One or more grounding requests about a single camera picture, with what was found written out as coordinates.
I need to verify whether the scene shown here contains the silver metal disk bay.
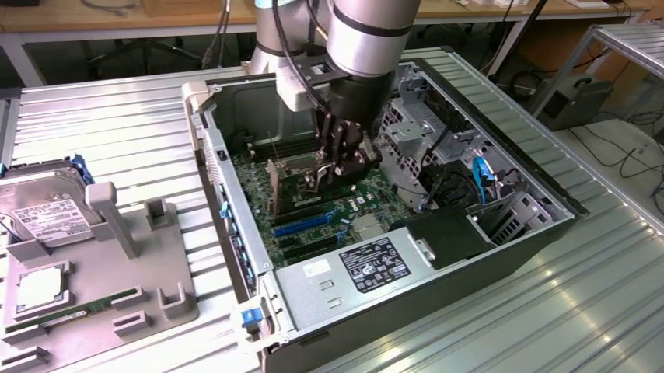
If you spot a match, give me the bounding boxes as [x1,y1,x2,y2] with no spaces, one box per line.
[380,64,494,188]

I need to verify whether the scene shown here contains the black RAM slot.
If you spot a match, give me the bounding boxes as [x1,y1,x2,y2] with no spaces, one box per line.
[283,190,362,214]

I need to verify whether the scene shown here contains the black office chair base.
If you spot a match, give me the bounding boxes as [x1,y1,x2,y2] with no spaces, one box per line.
[85,33,204,75]

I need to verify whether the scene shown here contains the black plastic shroud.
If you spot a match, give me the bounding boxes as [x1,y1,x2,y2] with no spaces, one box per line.
[402,208,503,272]

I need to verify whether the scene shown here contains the hard disk with label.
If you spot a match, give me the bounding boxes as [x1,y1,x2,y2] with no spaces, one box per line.
[0,166,103,250]

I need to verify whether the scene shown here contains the wooden desk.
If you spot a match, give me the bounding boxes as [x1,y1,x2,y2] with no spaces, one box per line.
[0,0,654,87]

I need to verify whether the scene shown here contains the silver chipset heatsink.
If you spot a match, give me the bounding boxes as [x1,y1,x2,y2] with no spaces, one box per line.
[351,215,391,236]

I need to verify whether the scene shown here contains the silver CPU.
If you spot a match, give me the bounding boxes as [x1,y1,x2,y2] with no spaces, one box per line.
[13,267,72,312]

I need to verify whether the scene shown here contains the black wire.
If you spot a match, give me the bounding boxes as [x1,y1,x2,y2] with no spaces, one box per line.
[420,123,453,211]

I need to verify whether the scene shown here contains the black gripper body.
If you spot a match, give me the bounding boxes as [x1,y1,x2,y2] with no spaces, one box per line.
[327,71,398,129]

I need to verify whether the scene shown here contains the black expansion slot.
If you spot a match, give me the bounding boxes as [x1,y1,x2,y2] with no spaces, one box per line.
[279,232,339,253]
[271,209,332,228]

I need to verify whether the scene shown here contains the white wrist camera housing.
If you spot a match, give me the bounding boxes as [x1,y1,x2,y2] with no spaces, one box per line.
[274,67,334,113]

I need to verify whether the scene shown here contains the aluminium frame shelf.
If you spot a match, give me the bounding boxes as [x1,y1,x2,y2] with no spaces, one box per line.
[573,23,664,103]

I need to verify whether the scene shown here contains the grey box device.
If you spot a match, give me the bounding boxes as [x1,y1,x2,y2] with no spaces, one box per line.
[537,72,617,132]

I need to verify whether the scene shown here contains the silver power supply unit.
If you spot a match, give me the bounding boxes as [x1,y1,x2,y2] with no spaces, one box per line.
[272,227,453,333]

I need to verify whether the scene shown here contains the blue case latch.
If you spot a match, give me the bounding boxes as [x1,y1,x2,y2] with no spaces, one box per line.
[239,307,262,329]

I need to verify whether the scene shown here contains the blue plastic disk carrier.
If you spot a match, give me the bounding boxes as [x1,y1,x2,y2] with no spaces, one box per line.
[66,152,96,187]

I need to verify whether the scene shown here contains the blue wire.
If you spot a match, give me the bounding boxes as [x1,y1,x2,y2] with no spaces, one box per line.
[471,154,494,206]

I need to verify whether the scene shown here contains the black and silver PC case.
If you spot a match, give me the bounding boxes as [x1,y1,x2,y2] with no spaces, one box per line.
[180,46,590,373]

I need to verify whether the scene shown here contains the grey parts rack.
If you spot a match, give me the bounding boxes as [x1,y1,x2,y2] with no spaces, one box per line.
[0,181,201,373]

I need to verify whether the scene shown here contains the green RAM stick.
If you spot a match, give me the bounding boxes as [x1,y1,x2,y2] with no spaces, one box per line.
[4,293,131,332]

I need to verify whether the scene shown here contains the green Dell motherboard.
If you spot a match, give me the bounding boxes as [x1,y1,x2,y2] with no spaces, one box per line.
[227,149,415,269]

